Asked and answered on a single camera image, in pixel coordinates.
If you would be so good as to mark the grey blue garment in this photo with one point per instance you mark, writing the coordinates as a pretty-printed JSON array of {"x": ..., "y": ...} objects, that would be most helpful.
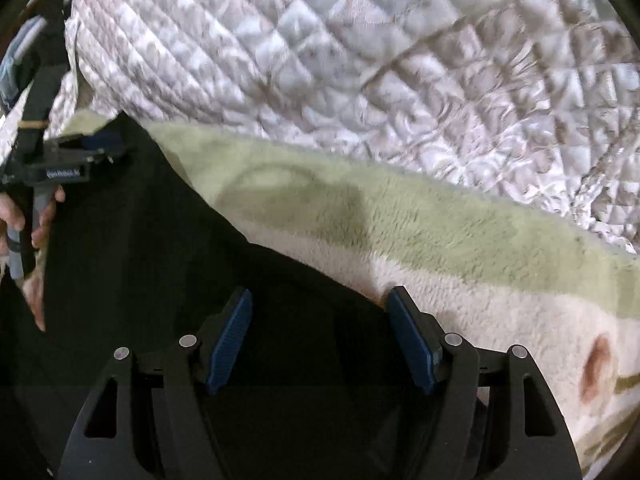
[{"x": 20, "y": 65}]

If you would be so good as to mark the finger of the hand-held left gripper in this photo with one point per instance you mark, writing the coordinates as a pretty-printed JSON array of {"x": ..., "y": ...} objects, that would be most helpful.
[
  {"x": 107, "y": 157},
  {"x": 102, "y": 141}
]

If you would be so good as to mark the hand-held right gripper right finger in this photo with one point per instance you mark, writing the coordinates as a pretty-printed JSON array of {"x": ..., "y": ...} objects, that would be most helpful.
[{"x": 409, "y": 340}]

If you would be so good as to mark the person's left hand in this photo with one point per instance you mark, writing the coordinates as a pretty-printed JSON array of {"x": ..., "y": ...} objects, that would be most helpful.
[{"x": 47, "y": 212}]

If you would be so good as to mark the quilted floral bedspread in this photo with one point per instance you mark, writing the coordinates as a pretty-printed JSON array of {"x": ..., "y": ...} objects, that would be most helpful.
[{"x": 350, "y": 35}]

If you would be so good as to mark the green cream fleece blanket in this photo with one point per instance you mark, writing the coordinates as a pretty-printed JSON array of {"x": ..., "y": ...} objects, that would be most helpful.
[{"x": 450, "y": 260}]

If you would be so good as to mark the black pants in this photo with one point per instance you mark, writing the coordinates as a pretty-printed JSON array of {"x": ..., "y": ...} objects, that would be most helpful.
[{"x": 150, "y": 260}]

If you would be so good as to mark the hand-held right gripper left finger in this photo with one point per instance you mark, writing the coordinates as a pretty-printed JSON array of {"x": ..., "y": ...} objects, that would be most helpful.
[{"x": 231, "y": 340}]

